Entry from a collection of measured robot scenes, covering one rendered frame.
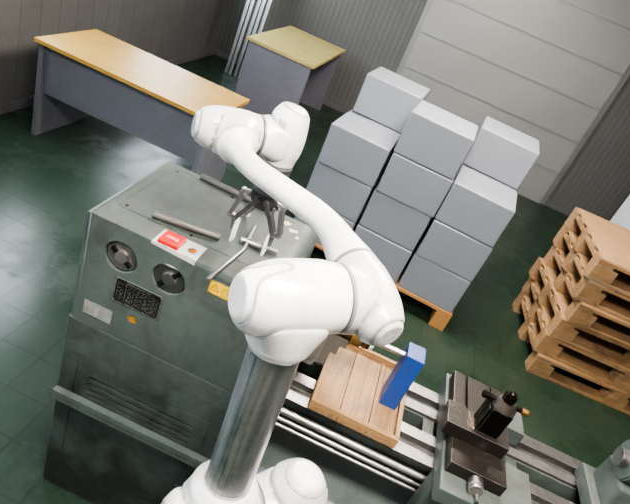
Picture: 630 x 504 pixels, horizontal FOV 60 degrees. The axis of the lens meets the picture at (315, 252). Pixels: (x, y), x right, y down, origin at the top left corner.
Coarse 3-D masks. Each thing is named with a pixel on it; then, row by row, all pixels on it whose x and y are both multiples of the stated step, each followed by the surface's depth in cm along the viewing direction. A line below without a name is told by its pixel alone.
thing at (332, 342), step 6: (330, 336) 176; (336, 336) 175; (342, 336) 177; (324, 342) 176; (330, 342) 176; (336, 342) 176; (342, 342) 175; (348, 342) 175; (324, 348) 176; (330, 348) 176; (336, 348) 176; (318, 354) 176; (324, 354) 176; (318, 360) 176; (324, 360) 176
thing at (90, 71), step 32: (96, 32) 433; (64, 64) 390; (96, 64) 378; (128, 64) 400; (160, 64) 425; (64, 96) 401; (96, 96) 394; (128, 96) 387; (160, 96) 373; (192, 96) 393; (224, 96) 417; (32, 128) 416; (128, 128) 398; (160, 128) 391; (192, 160) 396
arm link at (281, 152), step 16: (288, 112) 133; (304, 112) 136; (272, 128) 133; (288, 128) 134; (304, 128) 136; (272, 144) 134; (288, 144) 136; (304, 144) 141; (272, 160) 139; (288, 160) 139
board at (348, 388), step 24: (336, 360) 192; (360, 360) 197; (384, 360) 199; (336, 384) 182; (360, 384) 187; (312, 408) 172; (336, 408) 171; (360, 408) 177; (384, 408) 181; (360, 432) 171; (384, 432) 170
